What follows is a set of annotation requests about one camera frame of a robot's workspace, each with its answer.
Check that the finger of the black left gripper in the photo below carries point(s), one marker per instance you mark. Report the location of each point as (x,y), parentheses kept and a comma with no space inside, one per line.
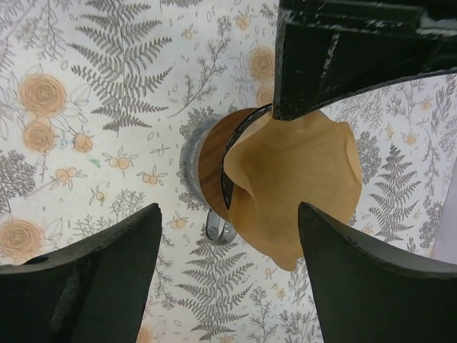
(327,51)

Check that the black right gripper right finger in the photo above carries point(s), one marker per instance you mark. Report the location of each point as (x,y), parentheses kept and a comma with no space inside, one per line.
(366,290)

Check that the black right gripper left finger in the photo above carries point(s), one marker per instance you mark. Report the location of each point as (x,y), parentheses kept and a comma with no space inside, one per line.
(94,290)

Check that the brown paper coffee filter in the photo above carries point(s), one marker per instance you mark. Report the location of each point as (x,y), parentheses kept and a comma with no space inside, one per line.
(311,159)

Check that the round wooden dripper holder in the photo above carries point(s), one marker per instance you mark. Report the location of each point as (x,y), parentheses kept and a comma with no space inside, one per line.
(211,157)

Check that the blue ribbed plastic dripper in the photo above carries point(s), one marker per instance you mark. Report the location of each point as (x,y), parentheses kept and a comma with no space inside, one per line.
(232,172)

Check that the clear glass carafe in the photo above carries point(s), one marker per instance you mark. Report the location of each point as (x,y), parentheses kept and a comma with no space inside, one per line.
(218,231)

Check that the floral patterned table mat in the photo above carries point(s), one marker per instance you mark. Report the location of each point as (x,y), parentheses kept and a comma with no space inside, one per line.
(97,99)

